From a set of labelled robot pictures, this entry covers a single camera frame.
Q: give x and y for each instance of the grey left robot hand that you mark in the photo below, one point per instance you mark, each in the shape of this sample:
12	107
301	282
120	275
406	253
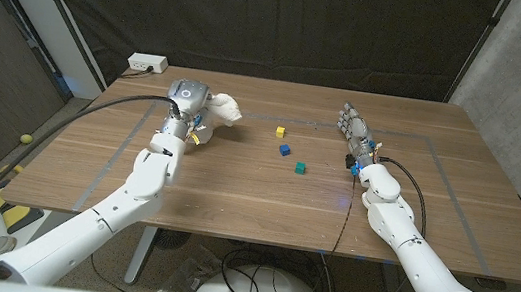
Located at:
189	96

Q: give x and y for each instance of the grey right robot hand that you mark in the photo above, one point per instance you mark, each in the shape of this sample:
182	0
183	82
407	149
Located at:
357	131

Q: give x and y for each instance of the white cloth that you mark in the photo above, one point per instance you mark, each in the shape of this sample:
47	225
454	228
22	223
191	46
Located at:
225	108

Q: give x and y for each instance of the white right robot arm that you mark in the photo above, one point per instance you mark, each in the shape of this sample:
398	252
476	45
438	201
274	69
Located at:
417	257

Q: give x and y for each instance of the white power strip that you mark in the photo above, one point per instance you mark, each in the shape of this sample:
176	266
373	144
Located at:
147	62

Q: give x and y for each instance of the green cube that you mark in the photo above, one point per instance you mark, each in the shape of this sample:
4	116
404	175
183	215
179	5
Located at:
300	168

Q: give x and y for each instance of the blue cube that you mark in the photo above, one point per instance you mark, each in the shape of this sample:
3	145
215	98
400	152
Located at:
284	150

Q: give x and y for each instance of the yellow cube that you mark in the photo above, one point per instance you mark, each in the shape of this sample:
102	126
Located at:
280	132

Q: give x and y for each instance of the black backdrop curtain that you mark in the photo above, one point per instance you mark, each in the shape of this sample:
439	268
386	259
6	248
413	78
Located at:
277	17

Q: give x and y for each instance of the black round floor object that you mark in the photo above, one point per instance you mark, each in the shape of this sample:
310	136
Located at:
171	239

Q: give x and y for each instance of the black backdrop stand pole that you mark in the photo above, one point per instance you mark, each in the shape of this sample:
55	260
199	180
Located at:
64	6
477	51

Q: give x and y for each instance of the white table leg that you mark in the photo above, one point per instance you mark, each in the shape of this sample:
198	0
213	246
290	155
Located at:
141	251

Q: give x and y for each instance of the yellow-green ball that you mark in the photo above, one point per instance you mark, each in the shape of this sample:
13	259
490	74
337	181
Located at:
26	139

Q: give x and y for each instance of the clear plastic bag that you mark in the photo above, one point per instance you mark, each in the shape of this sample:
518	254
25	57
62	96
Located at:
187	277

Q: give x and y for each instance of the yellow and black floor device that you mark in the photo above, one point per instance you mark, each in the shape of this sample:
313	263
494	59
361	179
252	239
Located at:
14	217

